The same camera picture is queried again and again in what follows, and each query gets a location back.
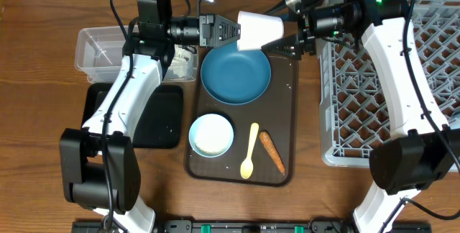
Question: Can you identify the blue plate bowl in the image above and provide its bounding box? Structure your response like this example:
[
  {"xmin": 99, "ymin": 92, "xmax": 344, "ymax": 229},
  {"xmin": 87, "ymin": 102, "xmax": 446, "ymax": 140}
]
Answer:
[{"xmin": 201, "ymin": 42, "xmax": 272, "ymax": 105}]

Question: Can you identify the yellow plastic spoon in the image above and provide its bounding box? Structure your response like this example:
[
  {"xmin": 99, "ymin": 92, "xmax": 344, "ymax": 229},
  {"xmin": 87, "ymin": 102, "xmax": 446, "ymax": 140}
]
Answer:
[{"xmin": 240, "ymin": 122, "xmax": 259, "ymax": 179}]

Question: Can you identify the small bowl of rice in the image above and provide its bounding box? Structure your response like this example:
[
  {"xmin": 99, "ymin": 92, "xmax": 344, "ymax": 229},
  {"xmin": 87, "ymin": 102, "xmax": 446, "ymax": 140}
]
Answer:
[{"xmin": 188, "ymin": 114, "xmax": 234, "ymax": 158}]

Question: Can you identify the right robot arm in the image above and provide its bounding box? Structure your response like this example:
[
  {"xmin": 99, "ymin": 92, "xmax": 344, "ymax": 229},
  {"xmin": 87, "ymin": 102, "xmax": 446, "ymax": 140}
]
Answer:
[{"xmin": 263, "ymin": 0, "xmax": 459, "ymax": 232}]

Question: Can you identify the black waste tray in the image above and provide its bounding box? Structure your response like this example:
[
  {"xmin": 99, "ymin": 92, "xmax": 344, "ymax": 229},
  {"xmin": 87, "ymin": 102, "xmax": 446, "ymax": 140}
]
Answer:
[{"xmin": 80, "ymin": 83, "xmax": 183, "ymax": 151}]

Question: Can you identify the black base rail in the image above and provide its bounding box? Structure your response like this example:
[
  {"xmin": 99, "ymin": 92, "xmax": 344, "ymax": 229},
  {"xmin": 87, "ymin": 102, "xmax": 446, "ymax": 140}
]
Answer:
[{"xmin": 70, "ymin": 220, "xmax": 432, "ymax": 233}]

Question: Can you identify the grey dishwasher rack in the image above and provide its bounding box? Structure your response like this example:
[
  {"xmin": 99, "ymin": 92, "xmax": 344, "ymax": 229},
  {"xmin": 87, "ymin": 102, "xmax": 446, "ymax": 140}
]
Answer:
[{"xmin": 316, "ymin": 0, "xmax": 459, "ymax": 168}]

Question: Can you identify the orange carrot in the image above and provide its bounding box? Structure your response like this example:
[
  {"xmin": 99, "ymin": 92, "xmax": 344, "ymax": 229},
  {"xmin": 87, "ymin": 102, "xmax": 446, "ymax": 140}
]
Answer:
[{"xmin": 259, "ymin": 131, "xmax": 285, "ymax": 175}]

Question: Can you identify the clear plastic waste bin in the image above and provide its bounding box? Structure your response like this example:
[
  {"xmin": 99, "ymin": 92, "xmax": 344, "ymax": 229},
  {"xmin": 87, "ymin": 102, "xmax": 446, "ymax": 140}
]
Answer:
[{"xmin": 75, "ymin": 27, "xmax": 198, "ymax": 83}]

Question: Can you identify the dark brown serving tray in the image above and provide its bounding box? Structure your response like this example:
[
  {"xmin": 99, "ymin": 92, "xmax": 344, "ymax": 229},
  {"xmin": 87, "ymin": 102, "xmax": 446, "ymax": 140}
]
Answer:
[{"xmin": 184, "ymin": 55, "xmax": 298, "ymax": 187}]

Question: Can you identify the crumpled white tissue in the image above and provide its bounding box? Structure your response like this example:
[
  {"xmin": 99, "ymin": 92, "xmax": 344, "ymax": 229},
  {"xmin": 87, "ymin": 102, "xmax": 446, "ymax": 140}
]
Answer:
[{"xmin": 165, "ymin": 45, "xmax": 194, "ymax": 79}]

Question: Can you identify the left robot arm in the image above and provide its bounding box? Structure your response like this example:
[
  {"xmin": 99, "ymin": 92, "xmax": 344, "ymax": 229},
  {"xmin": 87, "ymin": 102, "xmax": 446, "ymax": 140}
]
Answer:
[{"xmin": 59, "ymin": 0, "xmax": 241, "ymax": 232}]

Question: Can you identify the white cup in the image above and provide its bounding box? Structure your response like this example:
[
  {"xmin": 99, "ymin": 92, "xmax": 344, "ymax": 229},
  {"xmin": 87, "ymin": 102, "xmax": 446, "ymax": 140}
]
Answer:
[{"xmin": 236, "ymin": 11, "xmax": 284, "ymax": 51}]

